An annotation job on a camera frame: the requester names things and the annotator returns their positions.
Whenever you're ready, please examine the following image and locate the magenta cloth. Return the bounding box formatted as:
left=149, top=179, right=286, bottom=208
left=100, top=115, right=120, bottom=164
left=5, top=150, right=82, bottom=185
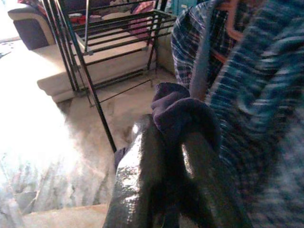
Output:
left=129, top=2, right=159, bottom=41

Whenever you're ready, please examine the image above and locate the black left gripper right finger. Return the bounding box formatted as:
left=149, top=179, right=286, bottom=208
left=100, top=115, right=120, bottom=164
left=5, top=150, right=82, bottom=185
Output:
left=181, top=133, right=252, bottom=228

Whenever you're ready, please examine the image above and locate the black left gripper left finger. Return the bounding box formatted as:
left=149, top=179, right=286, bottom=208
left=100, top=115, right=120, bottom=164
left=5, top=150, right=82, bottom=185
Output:
left=102, top=114, right=167, bottom=228

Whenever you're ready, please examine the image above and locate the blue plaid shirt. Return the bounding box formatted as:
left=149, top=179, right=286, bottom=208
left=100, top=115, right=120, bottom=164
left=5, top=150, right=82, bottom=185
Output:
left=171, top=0, right=304, bottom=228

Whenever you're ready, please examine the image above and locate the blue storage box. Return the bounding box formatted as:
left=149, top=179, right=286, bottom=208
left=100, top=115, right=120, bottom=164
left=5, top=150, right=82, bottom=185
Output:
left=170, top=0, right=198, bottom=15

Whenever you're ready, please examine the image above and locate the dark navy garment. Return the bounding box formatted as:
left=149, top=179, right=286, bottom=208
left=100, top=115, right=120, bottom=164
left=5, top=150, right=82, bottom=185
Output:
left=114, top=82, right=221, bottom=228

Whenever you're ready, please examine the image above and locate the black metal drying rack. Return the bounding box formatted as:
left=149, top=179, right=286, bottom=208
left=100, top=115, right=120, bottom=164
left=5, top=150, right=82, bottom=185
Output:
left=40, top=0, right=181, bottom=152

